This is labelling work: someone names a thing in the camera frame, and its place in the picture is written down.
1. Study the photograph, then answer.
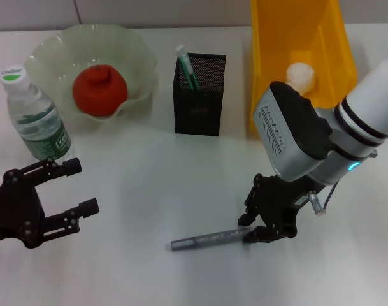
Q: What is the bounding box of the black mesh pen holder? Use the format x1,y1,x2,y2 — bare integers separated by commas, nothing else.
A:
173,52,227,137

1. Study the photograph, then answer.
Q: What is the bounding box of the red round fruit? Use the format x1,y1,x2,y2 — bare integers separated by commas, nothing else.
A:
72,63,129,117

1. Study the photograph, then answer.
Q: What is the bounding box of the white paper ball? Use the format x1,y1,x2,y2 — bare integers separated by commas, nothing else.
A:
285,62,317,96

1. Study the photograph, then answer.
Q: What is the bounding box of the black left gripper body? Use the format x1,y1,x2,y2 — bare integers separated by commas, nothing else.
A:
0,170,47,249

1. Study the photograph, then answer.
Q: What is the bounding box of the yellow plastic bin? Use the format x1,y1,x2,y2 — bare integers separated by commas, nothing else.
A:
249,0,359,140

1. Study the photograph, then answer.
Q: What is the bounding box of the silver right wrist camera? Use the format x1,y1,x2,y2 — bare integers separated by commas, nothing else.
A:
251,81,334,182

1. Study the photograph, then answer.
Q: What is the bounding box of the clear water bottle green label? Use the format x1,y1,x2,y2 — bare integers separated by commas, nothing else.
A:
0,65,76,170

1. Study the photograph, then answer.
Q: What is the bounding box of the pale green glass fruit plate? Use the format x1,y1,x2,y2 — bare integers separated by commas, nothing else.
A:
24,24,159,131

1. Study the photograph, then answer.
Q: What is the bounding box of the green pen white tip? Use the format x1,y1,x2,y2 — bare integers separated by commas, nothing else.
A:
175,44,201,92

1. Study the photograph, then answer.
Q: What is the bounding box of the right gripper cable with plug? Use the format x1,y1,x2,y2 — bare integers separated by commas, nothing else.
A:
308,149,379,217

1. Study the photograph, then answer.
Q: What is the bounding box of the grey glitter marker pen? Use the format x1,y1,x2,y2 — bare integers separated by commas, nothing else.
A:
170,228,254,252

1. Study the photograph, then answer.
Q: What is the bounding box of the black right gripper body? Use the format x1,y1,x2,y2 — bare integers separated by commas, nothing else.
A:
250,173,327,238

